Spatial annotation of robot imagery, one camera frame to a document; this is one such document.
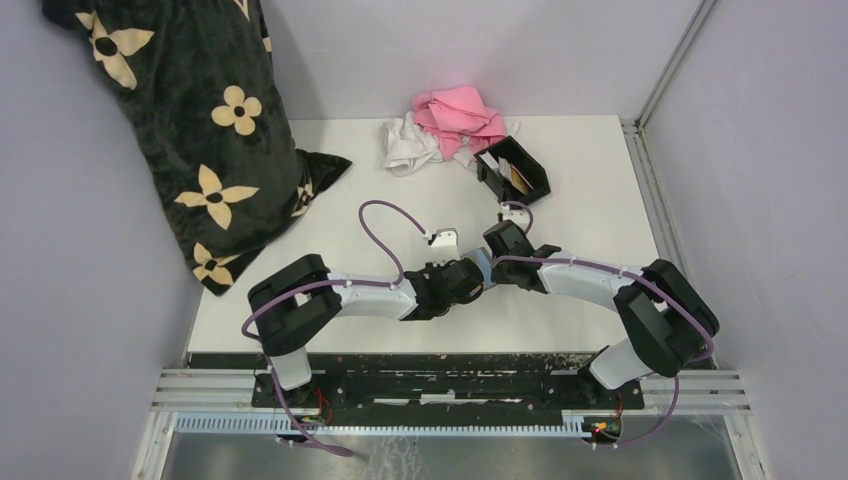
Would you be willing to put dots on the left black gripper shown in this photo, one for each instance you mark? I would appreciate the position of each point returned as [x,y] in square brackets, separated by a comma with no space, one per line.
[433,268]

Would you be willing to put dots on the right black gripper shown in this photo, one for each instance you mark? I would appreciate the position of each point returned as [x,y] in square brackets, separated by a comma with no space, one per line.
[499,276]

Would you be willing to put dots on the grey leather card holder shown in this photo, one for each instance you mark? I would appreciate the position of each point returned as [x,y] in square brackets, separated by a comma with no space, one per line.
[482,259]

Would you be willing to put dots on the black plastic card box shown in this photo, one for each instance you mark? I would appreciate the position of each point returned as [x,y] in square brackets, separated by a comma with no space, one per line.
[511,150]

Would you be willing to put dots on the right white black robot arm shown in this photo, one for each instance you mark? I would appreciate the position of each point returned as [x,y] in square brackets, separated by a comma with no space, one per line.
[667,323]

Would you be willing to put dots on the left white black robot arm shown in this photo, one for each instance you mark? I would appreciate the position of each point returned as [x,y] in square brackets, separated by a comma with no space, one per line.
[292,306]

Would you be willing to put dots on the gold card in box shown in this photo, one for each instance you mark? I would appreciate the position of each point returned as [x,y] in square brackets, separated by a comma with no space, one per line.
[518,181]

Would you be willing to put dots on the white cards in box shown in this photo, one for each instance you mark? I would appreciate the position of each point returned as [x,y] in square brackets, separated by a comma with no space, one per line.
[499,165]

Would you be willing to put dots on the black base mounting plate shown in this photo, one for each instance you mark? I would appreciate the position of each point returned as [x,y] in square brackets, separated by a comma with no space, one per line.
[446,390]

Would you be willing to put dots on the pink cloth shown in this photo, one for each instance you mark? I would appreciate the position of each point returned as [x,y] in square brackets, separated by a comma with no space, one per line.
[457,114]

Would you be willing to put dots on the white cloth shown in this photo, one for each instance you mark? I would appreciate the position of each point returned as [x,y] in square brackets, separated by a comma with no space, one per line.
[406,148]

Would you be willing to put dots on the black floral blanket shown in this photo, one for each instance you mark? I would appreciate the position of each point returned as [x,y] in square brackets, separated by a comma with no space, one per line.
[195,79]

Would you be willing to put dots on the corner aluminium post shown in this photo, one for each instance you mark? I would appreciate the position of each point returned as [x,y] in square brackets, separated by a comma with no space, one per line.
[636,136]

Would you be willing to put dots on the aluminium rail frame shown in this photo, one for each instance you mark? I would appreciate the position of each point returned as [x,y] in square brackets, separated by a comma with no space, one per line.
[218,417]

